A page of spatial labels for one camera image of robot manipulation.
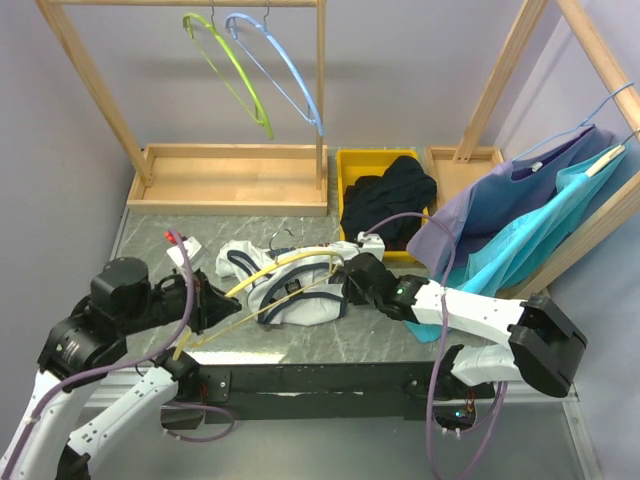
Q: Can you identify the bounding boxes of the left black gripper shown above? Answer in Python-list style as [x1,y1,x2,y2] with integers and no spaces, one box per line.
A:
[119,263,242,334]

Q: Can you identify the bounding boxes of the yellow plastic hanger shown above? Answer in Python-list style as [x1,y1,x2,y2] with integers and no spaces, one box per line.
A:
[180,249,346,349]

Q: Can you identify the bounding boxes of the white tank top navy trim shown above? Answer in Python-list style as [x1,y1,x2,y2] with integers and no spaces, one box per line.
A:
[215,240,361,326]

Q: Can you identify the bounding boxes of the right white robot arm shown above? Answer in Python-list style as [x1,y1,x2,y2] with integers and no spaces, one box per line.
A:
[343,253,588,398]

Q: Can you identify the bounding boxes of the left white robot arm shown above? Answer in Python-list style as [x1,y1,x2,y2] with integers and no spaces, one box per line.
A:
[1,257,241,479]

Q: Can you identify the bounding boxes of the light blue plastic hanger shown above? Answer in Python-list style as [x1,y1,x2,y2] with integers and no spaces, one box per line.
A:
[224,4,325,137]

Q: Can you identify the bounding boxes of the wooden hanger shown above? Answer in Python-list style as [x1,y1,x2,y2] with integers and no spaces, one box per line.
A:
[585,129,639,178]

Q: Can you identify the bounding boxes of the green plastic hanger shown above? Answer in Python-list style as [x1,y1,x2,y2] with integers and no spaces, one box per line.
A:
[181,12,274,140]

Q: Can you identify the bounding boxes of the black base bar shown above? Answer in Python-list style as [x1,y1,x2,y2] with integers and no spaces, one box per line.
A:
[139,357,496,431]

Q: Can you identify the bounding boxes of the dark navy garment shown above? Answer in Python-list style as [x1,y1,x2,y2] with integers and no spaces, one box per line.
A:
[340,155,437,241]

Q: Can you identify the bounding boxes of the yellow plastic bin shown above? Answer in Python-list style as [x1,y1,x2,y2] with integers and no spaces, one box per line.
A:
[336,149,432,240]

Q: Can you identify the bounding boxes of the left wooden clothes rack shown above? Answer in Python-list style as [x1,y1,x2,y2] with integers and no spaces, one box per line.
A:
[37,1,328,216]

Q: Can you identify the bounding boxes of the wooden clothes rack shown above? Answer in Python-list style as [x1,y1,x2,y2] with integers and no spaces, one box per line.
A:
[441,1,639,298]
[37,1,328,216]

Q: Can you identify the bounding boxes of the right wooden clothes rack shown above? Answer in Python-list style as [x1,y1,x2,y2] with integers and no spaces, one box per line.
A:
[441,1,639,298]

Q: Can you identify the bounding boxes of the purple blue shirt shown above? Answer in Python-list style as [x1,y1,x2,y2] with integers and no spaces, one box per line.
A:
[407,126,614,275]

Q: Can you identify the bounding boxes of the turquoise shirt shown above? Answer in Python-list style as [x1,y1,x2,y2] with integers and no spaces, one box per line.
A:
[404,145,635,344]

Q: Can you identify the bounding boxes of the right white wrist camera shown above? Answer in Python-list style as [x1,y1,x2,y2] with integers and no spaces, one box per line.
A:
[356,232,385,261]

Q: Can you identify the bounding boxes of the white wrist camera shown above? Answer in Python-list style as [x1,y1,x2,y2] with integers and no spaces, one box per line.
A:
[356,232,385,261]
[164,230,209,274]

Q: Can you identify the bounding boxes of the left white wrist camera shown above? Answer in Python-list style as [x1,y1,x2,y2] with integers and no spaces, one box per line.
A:
[164,230,209,274]

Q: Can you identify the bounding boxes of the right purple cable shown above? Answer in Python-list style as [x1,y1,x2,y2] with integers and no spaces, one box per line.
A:
[364,212,508,480]

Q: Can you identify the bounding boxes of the blue wire hanger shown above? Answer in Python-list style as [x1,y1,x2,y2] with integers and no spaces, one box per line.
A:
[513,81,635,161]

